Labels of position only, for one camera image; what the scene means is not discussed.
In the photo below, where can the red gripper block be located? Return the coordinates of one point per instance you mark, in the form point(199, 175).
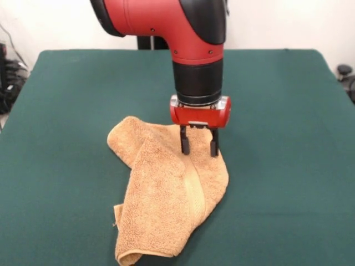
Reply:
point(199, 116)

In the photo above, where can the tan terry towel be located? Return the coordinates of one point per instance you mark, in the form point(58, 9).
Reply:
point(161, 194)

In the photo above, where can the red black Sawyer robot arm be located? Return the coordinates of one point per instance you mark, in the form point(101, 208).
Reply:
point(180, 27)

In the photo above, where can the dark green table cloth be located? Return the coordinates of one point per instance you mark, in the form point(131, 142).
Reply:
point(55, 180)

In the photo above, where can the grey black tripod base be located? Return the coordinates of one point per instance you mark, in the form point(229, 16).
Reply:
point(11, 83)
point(344, 69)

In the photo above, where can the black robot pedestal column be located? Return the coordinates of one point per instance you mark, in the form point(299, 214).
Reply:
point(145, 43)

